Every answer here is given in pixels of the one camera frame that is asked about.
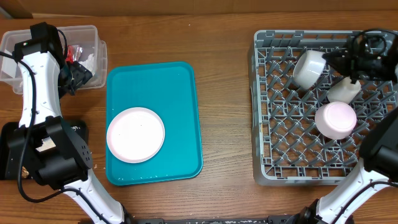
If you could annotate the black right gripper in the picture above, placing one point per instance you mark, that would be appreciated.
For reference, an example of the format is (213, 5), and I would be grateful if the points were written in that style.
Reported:
(352, 61)

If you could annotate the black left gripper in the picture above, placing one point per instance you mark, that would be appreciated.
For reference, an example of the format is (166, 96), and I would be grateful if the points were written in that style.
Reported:
(81, 75)

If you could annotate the white paper cup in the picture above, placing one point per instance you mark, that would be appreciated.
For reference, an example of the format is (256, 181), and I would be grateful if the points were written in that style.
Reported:
(344, 91)

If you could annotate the red snack wrapper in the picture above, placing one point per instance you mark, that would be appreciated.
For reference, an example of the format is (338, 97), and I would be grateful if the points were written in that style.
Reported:
(73, 53)

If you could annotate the grey metal bowl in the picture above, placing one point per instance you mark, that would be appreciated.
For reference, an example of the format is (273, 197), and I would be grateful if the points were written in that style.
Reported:
(308, 68)

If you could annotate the white napkin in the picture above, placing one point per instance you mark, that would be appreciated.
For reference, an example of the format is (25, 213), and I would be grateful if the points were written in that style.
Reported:
(89, 63)

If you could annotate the large white plate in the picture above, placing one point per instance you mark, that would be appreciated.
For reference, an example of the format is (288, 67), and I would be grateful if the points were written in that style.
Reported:
(135, 135)

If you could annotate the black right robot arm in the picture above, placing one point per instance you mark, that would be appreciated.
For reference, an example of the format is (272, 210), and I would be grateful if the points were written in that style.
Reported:
(375, 170)

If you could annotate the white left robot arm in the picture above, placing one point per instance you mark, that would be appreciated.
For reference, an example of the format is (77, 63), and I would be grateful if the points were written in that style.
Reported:
(49, 157)

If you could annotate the grey dishwasher rack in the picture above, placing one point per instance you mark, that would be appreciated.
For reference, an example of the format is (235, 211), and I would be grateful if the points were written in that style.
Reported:
(287, 148)

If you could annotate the brown cardboard backdrop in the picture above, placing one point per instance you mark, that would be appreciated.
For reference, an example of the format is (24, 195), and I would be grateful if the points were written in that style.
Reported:
(31, 8)

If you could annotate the clear plastic bin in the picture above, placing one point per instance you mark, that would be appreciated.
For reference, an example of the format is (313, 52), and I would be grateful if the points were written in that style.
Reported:
(85, 36)

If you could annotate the black plastic tray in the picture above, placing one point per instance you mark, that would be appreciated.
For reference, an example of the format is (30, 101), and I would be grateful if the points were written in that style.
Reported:
(8, 170)

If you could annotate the teal plastic tray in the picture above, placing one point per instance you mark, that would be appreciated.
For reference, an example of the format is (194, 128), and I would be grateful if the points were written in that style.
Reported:
(169, 90)

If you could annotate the brown food scrap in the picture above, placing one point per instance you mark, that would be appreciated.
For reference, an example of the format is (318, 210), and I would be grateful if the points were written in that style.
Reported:
(24, 173)

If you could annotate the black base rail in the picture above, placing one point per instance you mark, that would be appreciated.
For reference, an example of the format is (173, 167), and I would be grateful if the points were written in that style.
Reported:
(273, 219)

